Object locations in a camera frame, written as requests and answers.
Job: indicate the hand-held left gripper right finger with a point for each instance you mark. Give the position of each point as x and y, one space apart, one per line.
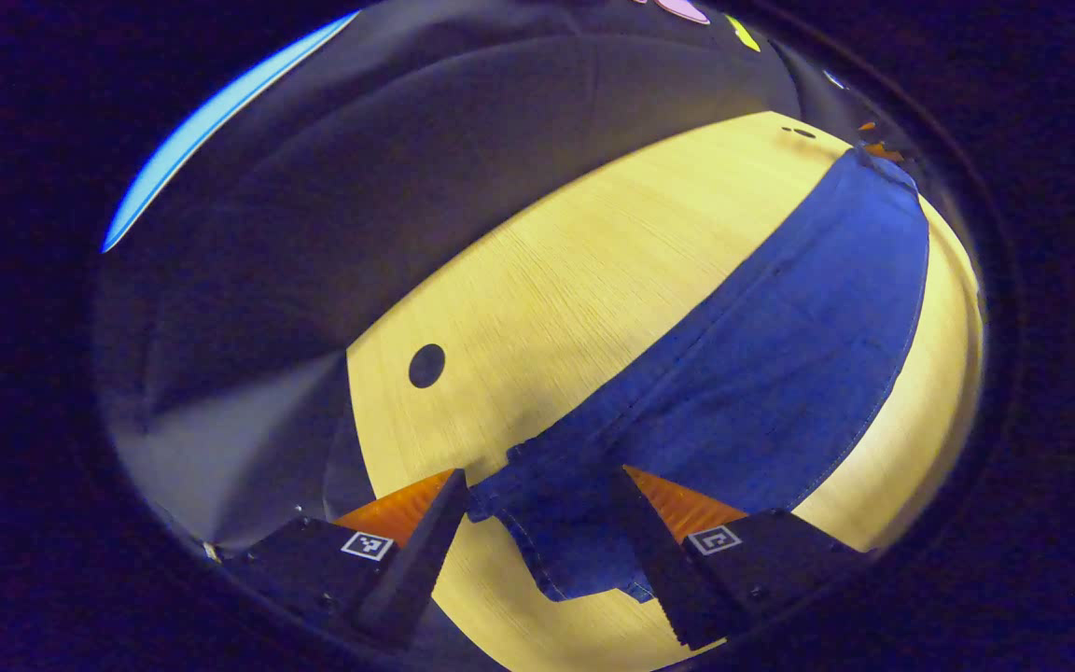
654 560

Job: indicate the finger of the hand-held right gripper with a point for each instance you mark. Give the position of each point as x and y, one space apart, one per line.
881 149

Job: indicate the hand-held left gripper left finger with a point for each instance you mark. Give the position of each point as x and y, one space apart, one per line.
425 551

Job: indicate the blue denim jeans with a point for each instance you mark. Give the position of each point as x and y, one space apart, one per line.
780 373

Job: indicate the black backdrop cloth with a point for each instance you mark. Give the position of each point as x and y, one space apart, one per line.
407 168

